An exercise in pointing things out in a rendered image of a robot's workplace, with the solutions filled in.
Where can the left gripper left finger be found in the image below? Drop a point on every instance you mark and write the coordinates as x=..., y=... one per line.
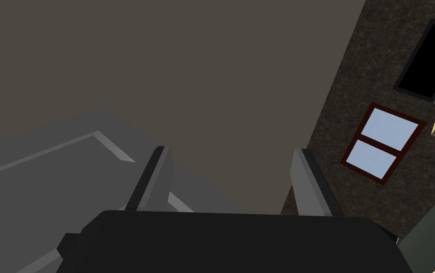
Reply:
x=153, y=182

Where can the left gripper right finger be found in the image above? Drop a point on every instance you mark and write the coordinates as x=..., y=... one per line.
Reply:
x=310, y=189

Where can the dark red framed window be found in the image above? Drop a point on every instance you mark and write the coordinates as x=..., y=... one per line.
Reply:
x=382, y=144

